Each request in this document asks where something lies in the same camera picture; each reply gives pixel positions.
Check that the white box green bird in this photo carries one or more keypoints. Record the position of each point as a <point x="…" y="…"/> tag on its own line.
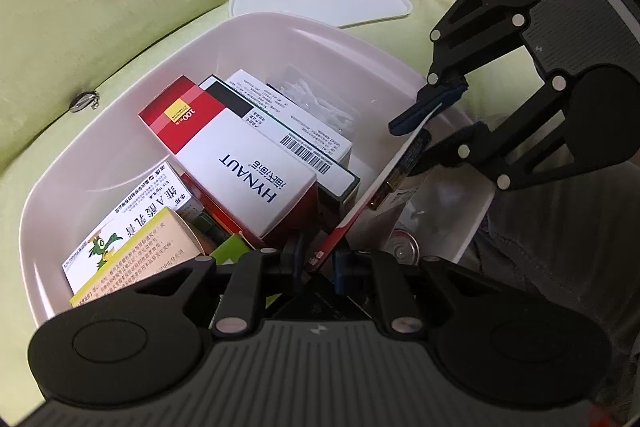
<point x="161" y="188"/>

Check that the red white Hynaut box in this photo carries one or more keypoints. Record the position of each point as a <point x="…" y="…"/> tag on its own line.
<point x="264" y="189"/>

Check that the white green medicine box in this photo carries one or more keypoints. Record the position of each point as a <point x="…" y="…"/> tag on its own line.
<point x="312" y="129"/>

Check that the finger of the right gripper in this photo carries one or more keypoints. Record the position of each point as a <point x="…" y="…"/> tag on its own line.
<point x="470" y="35"/>
<point x="568" y="127"/>

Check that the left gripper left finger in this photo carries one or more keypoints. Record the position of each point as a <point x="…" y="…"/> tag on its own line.
<point x="137" y="343"/>

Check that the green sofa cover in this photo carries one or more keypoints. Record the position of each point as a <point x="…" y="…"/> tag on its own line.
<point x="52" y="50"/>

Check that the beige plastic storage bin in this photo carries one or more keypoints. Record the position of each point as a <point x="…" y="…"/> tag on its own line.
<point x="118" y="150"/>

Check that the battery blister pack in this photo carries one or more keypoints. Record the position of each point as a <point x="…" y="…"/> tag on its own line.
<point x="385" y="184"/>

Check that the clear bag cotton swabs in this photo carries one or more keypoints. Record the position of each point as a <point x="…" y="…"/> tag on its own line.
<point x="317" y="99"/>

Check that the tan medicine box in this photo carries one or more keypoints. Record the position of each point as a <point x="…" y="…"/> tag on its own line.
<point x="165" y="241"/>

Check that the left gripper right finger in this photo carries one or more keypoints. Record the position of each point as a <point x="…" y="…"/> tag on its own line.
<point x="501" y="345"/>

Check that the white black barcode box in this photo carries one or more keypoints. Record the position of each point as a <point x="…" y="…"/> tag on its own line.
<point x="337" y="185"/>

